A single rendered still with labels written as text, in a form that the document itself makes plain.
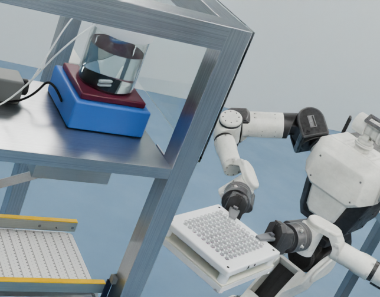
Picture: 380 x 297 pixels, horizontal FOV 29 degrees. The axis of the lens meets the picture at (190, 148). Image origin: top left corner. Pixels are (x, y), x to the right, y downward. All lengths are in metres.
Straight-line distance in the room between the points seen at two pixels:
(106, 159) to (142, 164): 0.09
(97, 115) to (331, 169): 0.96
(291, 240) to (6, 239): 0.80
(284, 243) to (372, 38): 4.40
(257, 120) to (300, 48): 3.61
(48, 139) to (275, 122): 1.07
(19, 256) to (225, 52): 0.81
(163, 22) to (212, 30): 0.12
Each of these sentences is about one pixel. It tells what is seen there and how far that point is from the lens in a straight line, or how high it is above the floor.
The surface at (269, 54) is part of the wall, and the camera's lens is 6.03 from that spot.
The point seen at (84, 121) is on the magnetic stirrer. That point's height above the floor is 1.30.
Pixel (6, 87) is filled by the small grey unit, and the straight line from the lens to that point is 1.77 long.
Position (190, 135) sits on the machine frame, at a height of 1.37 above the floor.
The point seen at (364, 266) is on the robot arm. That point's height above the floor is 1.04.
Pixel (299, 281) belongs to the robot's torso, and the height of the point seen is 0.78.
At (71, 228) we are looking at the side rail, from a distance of 2.20.
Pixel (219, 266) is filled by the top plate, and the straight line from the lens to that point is 1.92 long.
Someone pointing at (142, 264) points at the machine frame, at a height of 0.98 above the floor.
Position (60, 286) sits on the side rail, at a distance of 1.95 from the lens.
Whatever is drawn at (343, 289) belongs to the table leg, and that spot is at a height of 0.45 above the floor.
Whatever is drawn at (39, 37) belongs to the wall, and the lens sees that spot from 5.42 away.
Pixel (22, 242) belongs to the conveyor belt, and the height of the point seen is 0.83.
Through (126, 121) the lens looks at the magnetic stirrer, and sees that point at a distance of 1.80.
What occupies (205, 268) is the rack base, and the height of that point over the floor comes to 1.00.
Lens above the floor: 2.02
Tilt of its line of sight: 23 degrees down
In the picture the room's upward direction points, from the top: 23 degrees clockwise
